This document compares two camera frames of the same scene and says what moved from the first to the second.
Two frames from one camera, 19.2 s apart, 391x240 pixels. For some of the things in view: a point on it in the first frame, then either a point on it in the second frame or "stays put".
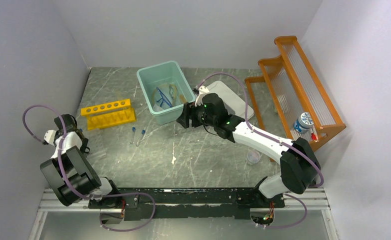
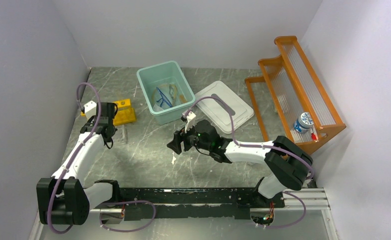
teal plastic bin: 167,88 stays put
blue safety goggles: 164,98 stays put
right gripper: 184,119 → 175,144
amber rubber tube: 182,97 stays put
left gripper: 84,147 → 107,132
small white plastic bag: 156,108 stays put
